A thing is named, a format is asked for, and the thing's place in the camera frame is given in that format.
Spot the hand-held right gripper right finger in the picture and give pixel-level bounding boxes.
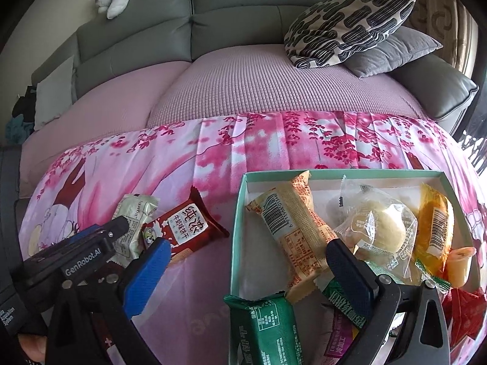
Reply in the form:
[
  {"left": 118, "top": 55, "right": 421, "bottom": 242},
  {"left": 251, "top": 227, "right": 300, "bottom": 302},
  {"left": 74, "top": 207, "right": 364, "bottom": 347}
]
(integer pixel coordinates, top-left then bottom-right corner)
[{"left": 325, "top": 239, "right": 451, "bottom": 365}]

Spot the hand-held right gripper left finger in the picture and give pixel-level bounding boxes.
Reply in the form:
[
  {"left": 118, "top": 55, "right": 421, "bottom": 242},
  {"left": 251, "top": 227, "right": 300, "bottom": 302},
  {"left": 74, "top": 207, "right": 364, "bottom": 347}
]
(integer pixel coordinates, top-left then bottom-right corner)
[{"left": 46, "top": 238, "right": 172, "bottom": 365}]

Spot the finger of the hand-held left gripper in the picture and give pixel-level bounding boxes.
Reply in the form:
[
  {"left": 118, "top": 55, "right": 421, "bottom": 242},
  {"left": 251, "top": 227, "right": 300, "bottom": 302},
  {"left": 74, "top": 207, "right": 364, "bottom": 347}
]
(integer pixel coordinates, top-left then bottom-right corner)
[
  {"left": 70, "top": 216, "right": 130, "bottom": 245},
  {"left": 100, "top": 233, "right": 117, "bottom": 261}
]

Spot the small green striped-edge packet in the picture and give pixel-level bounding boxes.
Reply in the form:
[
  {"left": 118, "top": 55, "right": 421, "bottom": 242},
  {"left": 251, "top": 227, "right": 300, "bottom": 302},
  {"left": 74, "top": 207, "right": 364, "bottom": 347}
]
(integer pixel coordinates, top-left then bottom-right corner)
[{"left": 321, "top": 259, "right": 451, "bottom": 328}]

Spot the pale green white packet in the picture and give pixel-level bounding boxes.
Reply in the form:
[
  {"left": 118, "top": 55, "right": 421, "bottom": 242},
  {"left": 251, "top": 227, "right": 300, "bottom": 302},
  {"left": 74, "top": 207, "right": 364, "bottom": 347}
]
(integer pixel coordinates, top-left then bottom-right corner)
[{"left": 110, "top": 194, "right": 159, "bottom": 259}]

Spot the clear bun packet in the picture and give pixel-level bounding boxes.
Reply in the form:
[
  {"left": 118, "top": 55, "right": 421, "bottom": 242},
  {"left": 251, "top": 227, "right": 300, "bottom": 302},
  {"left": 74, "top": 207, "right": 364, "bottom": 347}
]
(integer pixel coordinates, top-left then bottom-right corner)
[{"left": 327, "top": 175, "right": 419, "bottom": 274}]

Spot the dark red biscuit packet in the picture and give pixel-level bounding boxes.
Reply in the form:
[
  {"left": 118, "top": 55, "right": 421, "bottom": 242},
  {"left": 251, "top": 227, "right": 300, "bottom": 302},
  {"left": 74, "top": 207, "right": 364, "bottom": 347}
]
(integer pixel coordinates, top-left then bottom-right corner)
[{"left": 142, "top": 186, "right": 230, "bottom": 267}]

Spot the pink snack packet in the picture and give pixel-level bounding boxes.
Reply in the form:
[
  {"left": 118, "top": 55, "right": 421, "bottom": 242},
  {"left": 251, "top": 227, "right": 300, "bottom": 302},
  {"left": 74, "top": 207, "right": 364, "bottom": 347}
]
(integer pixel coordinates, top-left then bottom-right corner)
[{"left": 327, "top": 308, "right": 362, "bottom": 362}]

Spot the beige bread packet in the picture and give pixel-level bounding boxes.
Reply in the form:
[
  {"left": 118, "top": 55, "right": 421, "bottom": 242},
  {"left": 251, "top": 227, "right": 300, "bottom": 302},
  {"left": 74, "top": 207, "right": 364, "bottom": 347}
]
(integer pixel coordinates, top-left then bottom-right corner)
[{"left": 245, "top": 171, "right": 337, "bottom": 305}]

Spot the teal shallow cardboard box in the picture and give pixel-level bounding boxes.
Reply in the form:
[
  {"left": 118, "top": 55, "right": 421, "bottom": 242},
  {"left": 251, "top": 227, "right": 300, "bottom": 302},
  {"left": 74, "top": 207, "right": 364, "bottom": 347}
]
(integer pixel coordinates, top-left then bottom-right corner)
[{"left": 227, "top": 170, "right": 482, "bottom": 365}]

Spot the orange snack packet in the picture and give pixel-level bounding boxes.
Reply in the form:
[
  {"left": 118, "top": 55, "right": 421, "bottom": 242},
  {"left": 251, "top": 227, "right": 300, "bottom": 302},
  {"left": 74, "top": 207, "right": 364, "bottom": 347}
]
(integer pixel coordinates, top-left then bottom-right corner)
[{"left": 413, "top": 183, "right": 455, "bottom": 278}]

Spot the dark green snack packet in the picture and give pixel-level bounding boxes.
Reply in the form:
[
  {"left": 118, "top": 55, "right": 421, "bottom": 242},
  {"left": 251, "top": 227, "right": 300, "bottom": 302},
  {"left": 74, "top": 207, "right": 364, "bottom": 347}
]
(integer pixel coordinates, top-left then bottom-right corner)
[{"left": 222, "top": 291, "right": 307, "bottom": 365}]

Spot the peach jelly cup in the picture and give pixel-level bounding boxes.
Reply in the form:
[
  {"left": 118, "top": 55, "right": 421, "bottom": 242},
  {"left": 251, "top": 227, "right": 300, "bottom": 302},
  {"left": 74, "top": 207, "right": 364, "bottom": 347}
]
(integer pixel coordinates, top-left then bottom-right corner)
[{"left": 443, "top": 246, "right": 477, "bottom": 289}]

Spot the red patterned snack packet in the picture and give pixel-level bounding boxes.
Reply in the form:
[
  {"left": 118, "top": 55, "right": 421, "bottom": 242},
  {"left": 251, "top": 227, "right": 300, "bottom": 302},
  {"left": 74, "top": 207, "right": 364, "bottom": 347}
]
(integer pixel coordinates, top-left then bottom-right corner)
[{"left": 441, "top": 287, "right": 484, "bottom": 350}]

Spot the person's left hand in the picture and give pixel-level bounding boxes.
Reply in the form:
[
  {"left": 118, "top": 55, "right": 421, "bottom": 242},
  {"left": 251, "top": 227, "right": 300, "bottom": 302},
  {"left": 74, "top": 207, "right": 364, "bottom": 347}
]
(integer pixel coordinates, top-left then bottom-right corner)
[{"left": 20, "top": 335, "right": 47, "bottom": 362}]

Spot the dark clothes pile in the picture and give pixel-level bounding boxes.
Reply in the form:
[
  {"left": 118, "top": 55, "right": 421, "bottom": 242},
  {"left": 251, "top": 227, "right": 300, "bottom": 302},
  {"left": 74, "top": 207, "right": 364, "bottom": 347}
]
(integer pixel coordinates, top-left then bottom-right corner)
[{"left": 5, "top": 85, "right": 37, "bottom": 145}]

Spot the pink floral printed cloth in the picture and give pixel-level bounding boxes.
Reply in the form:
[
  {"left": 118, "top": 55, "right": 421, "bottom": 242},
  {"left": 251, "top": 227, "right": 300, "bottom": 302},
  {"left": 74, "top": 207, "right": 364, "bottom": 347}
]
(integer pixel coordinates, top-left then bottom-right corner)
[{"left": 26, "top": 110, "right": 484, "bottom": 365}]

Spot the black window railing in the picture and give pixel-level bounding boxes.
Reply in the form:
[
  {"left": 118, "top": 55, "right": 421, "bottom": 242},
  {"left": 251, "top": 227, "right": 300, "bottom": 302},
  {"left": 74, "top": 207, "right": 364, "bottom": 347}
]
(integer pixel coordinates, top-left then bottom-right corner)
[{"left": 457, "top": 95, "right": 487, "bottom": 168}]

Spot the pink waffle sofa cover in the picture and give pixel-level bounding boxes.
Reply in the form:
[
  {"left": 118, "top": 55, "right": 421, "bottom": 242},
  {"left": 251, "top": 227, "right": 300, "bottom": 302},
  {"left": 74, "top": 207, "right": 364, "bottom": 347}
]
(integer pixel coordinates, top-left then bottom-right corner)
[{"left": 19, "top": 43, "right": 425, "bottom": 198}]

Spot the plain grey cushion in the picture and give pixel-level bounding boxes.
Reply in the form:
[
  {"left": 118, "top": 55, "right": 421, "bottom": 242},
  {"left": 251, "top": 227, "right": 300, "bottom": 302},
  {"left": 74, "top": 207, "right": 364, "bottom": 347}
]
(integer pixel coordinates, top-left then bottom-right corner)
[{"left": 344, "top": 26, "right": 444, "bottom": 78}]

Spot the black white patterned cushion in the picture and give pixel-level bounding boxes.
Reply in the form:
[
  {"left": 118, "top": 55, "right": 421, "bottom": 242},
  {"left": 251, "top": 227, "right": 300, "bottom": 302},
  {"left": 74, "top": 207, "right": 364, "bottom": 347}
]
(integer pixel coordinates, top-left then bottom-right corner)
[{"left": 284, "top": 0, "right": 416, "bottom": 69}]

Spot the grey sofa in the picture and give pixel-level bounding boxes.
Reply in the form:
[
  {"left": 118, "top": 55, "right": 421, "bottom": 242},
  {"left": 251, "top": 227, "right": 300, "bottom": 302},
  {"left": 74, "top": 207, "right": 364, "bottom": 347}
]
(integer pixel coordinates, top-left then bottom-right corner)
[{"left": 15, "top": 0, "right": 479, "bottom": 198}]

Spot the beige patterned curtain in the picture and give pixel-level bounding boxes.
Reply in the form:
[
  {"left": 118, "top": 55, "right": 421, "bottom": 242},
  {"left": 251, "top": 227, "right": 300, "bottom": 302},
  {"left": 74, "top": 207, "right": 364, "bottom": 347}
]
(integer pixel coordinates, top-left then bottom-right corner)
[{"left": 365, "top": 0, "right": 479, "bottom": 73}]

